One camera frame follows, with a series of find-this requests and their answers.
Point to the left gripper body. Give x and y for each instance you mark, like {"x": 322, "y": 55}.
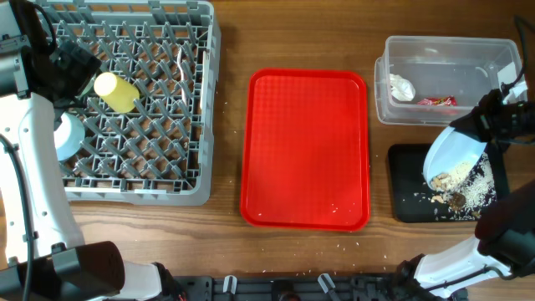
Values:
{"x": 75, "y": 72}

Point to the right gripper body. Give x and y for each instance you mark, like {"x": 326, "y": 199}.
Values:
{"x": 505, "y": 121}

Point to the red snack wrapper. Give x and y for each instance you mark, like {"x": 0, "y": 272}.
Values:
{"x": 442, "y": 101}

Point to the large light blue plate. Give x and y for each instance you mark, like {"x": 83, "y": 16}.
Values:
{"x": 450, "y": 159}

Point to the small light blue bowl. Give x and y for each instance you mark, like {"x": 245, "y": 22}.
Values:
{"x": 68, "y": 136}

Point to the yellow cup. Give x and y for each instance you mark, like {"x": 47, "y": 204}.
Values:
{"x": 116, "y": 92}

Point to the white napkin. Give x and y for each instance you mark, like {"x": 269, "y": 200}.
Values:
{"x": 401, "y": 89}

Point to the green bowl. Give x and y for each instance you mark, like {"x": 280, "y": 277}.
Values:
{"x": 88, "y": 88}

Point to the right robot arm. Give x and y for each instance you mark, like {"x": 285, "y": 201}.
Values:
{"x": 503, "y": 243}

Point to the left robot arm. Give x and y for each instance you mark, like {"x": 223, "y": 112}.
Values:
{"x": 48, "y": 258}

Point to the pink utensil in rack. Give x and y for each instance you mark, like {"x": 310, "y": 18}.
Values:
{"x": 185, "y": 94}

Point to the grey dishwasher rack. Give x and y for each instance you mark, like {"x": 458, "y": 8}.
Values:
{"x": 160, "y": 153}

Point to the spilled rice grains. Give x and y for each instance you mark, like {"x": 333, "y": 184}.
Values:
{"x": 478, "y": 188}

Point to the food scraps on plate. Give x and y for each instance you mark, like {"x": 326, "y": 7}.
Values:
{"x": 449, "y": 192}

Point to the clear plastic bin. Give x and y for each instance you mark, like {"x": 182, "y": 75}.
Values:
{"x": 466, "y": 68}

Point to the black tray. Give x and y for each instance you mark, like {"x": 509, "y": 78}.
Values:
{"x": 405, "y": 171}

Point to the red plastic tray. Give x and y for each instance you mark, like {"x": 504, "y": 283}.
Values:
{"x": 305, "y": 162}

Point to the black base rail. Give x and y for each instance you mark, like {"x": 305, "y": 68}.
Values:
{"x": 359, "y": 287}

